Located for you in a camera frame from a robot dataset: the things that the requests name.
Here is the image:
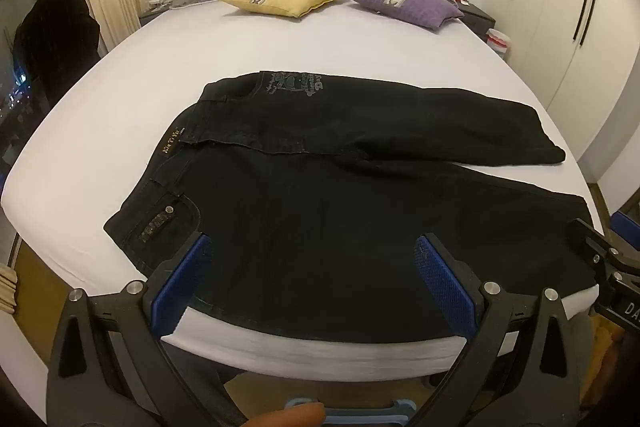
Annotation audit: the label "white bed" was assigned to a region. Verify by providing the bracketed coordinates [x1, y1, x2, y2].
[0, 0, 608, 383]

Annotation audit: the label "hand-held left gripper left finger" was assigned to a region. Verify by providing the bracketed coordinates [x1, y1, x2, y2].
[46, 232, 251, 427]

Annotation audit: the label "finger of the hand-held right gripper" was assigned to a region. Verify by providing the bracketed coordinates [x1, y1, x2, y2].
[611, 210, 640, 253]
[565, 217, 640, 272]

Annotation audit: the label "purple cushion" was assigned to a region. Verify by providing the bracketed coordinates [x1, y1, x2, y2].
[346, 0, 466, 30]

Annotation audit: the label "white wardrobe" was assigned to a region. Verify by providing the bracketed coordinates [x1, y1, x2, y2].
[492, 0, 640, 178]

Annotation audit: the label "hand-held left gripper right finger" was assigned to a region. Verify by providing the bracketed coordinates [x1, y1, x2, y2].
[412, 233, 598, 427]

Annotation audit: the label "dark cloth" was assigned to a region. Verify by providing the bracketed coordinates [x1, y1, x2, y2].
[12, 0, 103, 108]

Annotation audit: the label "person's left hand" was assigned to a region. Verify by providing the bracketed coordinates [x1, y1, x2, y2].
[246, 403, 327, 427]

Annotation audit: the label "black pants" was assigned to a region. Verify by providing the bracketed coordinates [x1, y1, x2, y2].
[102, 69, 600, 342]

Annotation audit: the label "white waste bin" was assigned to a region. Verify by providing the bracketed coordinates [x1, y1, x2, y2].
[485, 28, 512, 60]

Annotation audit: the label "dark nightstand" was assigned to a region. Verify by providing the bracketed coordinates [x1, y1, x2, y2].
[139, 0, 173, 26]
[462, 2, 498, 45]

